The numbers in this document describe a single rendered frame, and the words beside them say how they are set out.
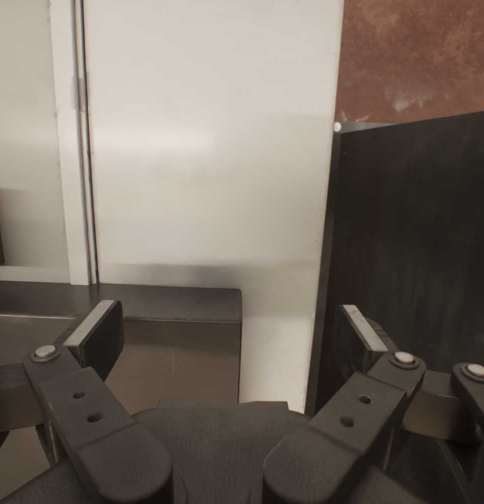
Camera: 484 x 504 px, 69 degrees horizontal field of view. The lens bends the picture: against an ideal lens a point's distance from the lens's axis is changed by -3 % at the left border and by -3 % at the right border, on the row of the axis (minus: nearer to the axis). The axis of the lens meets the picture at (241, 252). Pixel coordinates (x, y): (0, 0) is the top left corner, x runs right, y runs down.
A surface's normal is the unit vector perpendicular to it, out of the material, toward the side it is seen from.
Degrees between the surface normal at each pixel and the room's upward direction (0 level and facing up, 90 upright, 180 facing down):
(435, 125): 90
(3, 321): 0
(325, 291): 0
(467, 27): 0
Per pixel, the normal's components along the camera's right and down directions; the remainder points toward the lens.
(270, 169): 0.01, 0.27
